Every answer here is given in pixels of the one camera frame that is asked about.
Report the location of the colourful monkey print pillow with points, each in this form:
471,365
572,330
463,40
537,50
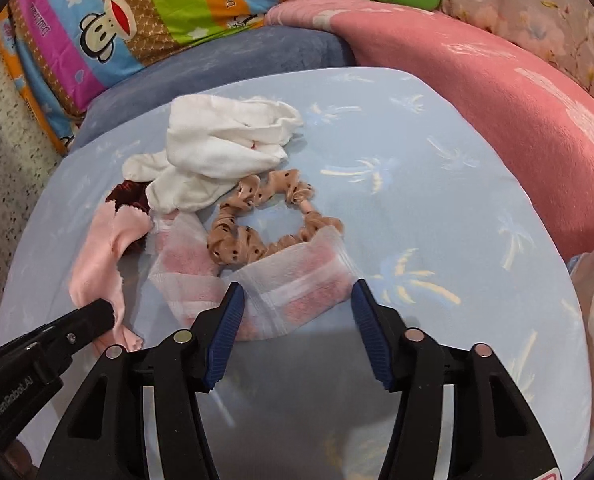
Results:
152,0

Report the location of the pink cloth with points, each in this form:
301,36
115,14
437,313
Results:
102,260

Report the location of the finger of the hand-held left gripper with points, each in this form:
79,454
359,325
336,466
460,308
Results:
87,322

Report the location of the dark red fabric piece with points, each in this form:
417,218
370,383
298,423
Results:
127,194

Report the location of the blue-grey cushion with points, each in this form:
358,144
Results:
227,55

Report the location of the pink blanket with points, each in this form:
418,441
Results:
477,110

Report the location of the white speckled cloth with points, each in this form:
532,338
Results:
7,210

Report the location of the beige dotted scrunchie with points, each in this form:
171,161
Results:
227,240

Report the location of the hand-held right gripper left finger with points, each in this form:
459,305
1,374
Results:
224,335

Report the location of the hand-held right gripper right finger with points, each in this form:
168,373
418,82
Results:
372,335

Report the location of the mesh laundry bag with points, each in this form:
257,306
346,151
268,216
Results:
287,280

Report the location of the person's left hand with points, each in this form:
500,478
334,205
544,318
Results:
23,455

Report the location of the grey floral cloth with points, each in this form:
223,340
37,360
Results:
527,5

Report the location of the light blue printed cloth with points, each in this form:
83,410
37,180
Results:
427,210

